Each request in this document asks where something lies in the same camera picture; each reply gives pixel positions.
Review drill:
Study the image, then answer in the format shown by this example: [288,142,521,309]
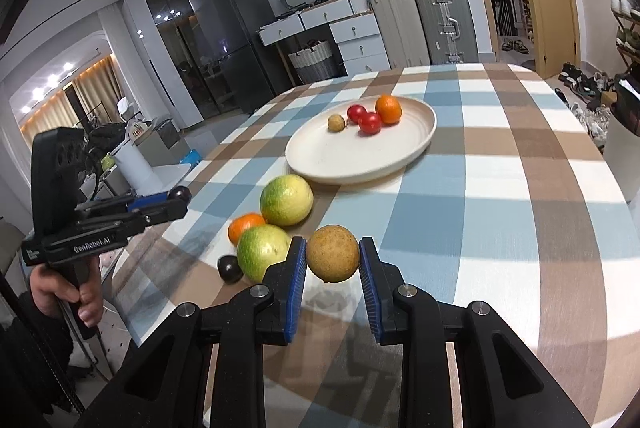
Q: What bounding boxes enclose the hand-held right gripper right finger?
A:
[357,235,593,428]

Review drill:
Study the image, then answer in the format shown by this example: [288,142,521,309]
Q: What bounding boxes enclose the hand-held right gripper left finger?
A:
[82,235,308,428]

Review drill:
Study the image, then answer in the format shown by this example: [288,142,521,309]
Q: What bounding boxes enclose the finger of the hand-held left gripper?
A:
[75,189,175,214]
[120,201,190,234]

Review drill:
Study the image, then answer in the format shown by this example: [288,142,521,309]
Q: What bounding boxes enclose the cream round plate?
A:
[285,95,437,185]

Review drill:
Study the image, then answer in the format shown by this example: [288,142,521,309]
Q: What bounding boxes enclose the orange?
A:
[375,94,403,125]
[228,213,267,245]

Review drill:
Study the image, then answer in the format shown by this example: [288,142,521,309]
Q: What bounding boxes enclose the person's left forearm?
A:
[0,303,83,419]

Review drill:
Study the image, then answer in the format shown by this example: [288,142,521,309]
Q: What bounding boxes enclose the person's left hand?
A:
[30,257,105,329]

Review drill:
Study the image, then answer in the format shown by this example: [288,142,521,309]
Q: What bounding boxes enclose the white cylinder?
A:
[111,143,163,194]

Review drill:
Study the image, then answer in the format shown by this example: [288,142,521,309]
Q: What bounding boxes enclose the green citrus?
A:
[260,174,314,228]
[236,224,293,283]

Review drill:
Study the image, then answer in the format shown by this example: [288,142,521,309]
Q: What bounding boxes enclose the dark plum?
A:
[217,254,245,285]

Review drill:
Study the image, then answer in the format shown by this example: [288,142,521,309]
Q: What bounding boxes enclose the beige curtain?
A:
[20,58,123,139]

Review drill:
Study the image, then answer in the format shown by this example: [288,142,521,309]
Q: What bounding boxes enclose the checked tablecloth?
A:
[110,62,636,428]

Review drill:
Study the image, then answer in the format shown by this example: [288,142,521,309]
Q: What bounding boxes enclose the glass door wardrobe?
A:
[137,0,221,129]

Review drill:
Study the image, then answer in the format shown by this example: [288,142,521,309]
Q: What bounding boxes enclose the grey refrigerator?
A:
[188,0,296,114]

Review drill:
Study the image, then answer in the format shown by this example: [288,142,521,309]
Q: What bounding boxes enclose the woven laundry basket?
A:
[288,40,346,84]

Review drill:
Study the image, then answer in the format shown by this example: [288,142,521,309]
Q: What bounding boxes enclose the white drawer desk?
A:
[258,0,391,84]

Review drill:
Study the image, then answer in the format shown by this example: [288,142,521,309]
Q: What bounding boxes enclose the beige suitcase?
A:
[366,0,431,70]

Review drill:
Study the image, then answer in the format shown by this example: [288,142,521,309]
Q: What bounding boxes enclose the silver suitcase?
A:
[414,0,480,65]

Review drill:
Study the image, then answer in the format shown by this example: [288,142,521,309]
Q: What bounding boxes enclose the pile of shoes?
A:
[557,61,616,109]

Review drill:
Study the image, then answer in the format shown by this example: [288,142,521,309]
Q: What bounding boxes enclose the black bag with white paper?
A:
[614,78,640,134]

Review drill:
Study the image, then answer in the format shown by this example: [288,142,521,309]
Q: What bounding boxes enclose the wooden shoe rack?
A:
[607,0,640,74]

